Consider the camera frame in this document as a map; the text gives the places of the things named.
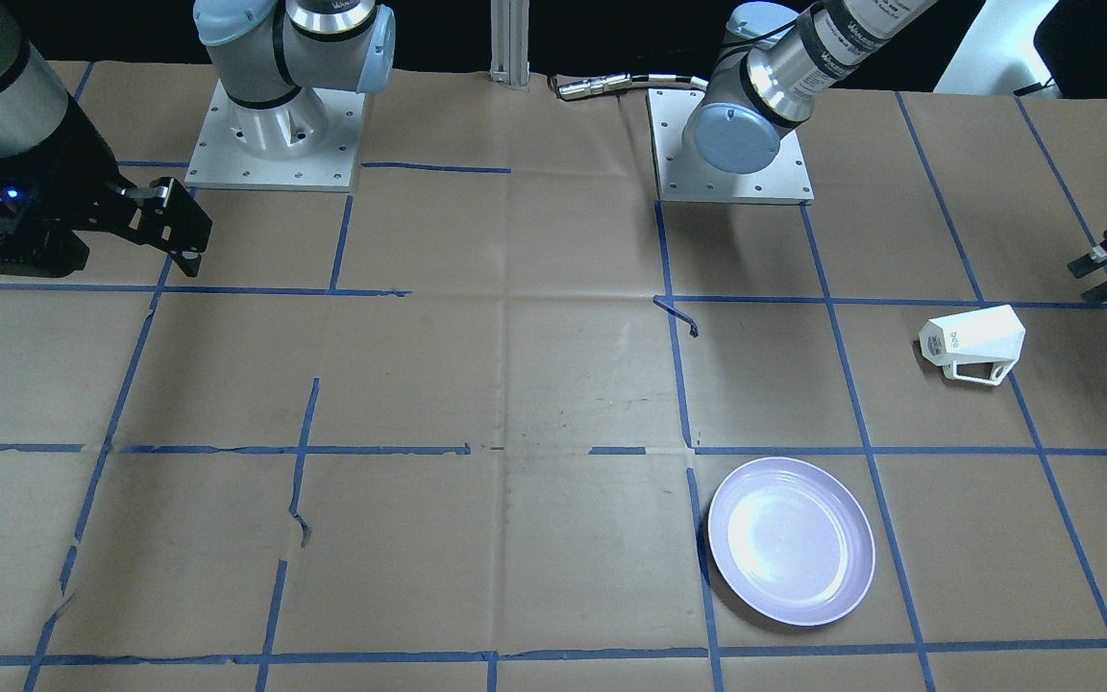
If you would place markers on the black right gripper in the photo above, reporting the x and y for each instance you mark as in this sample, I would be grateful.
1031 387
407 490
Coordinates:
83 165

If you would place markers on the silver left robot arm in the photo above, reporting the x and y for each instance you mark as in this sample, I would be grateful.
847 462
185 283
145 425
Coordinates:
765 84

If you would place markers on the lilac plate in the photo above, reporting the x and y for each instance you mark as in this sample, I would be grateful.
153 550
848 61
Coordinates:
791 542

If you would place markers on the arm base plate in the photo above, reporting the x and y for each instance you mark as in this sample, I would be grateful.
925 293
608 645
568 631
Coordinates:
723 153
309 144

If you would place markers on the aluminium frame post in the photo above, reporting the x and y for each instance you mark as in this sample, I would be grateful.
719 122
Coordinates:
509 43

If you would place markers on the silver cable connector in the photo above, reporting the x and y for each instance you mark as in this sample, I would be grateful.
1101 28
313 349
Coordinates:
621 82

